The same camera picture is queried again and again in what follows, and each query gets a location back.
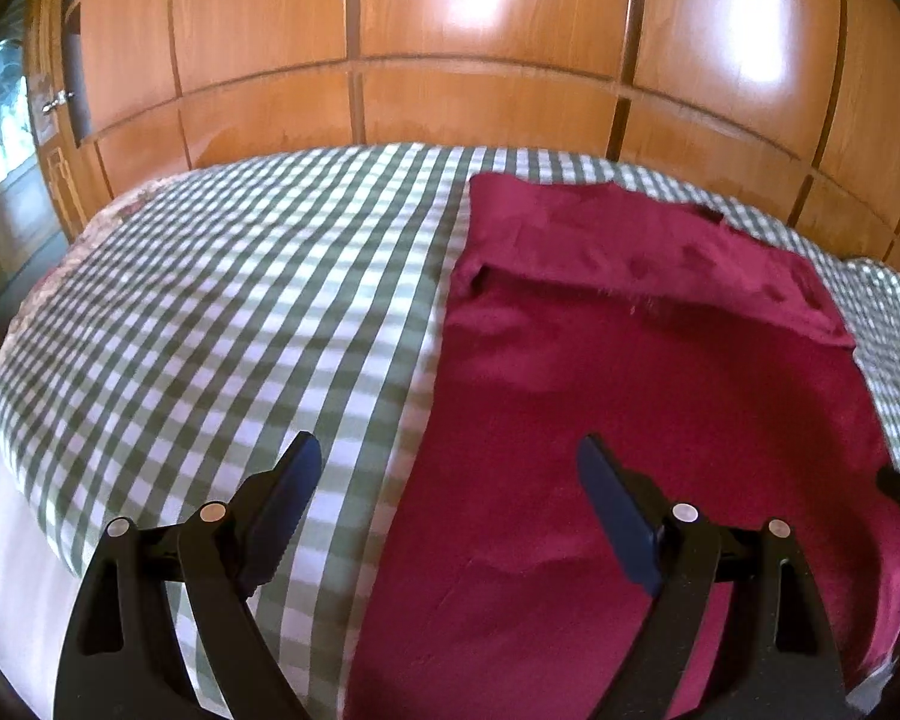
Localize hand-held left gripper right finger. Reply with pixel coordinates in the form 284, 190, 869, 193
576, 433, 845, 720

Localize dark red garment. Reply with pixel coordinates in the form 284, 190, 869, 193
341, 171, 900, 720

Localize green white checked bed sheet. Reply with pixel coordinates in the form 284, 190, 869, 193
0, 144, 900, 720

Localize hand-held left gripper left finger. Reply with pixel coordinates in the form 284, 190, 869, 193
54, 431, 322, 720

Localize wooden wardrobe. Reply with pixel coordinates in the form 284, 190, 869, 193
26, 0, 900, 271

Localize wooden door with glass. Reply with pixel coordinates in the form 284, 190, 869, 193
0, 7, 68, 316

